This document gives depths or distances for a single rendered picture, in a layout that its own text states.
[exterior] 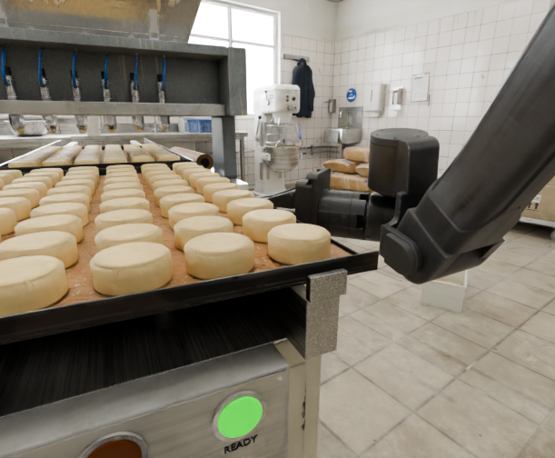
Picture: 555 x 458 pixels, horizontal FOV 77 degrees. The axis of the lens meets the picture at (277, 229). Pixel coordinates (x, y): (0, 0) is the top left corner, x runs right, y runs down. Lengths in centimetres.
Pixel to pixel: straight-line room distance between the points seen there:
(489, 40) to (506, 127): 432
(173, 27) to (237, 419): 90
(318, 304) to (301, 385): 10
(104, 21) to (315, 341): 87
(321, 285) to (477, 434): 132
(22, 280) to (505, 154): 30
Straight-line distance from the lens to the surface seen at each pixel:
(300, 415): 35
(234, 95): 96
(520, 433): 160
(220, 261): 24
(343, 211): 41
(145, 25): 101
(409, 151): 36
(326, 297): 25
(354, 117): 548
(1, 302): 24
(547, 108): 27
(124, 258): 24
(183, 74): 102
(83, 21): 100
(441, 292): 217
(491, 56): 455
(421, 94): 487
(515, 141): 28
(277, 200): 43
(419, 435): 145
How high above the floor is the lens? 101
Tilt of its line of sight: 17 degrees down
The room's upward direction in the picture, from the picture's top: straight up
